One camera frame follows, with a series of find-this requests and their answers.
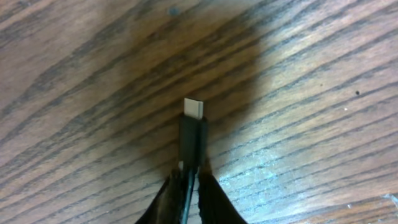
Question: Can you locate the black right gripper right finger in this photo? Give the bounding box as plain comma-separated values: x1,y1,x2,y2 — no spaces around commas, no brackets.
198,159,247,224

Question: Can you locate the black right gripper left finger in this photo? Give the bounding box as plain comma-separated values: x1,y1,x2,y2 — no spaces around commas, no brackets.
136,168,187,224

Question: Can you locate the black USB charging cable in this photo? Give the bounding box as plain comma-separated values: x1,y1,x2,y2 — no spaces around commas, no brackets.
177,97,208,224

